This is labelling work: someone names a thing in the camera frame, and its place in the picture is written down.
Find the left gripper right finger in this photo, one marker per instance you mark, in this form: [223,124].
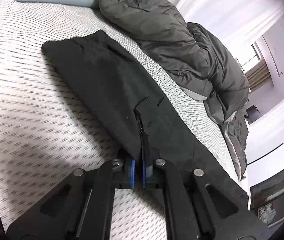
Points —
[198,208]

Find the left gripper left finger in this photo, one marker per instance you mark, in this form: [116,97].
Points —
[80,206]

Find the black pants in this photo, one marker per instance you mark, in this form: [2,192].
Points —
[117,90]

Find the dark glass wardrobe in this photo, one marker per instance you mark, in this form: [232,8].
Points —
[267,200]

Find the white patterned mattress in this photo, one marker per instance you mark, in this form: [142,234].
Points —
[45,132]

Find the dark grey duvet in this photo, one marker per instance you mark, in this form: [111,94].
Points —
[195,60]

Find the brown curtain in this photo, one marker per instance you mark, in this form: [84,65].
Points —
[258,76]

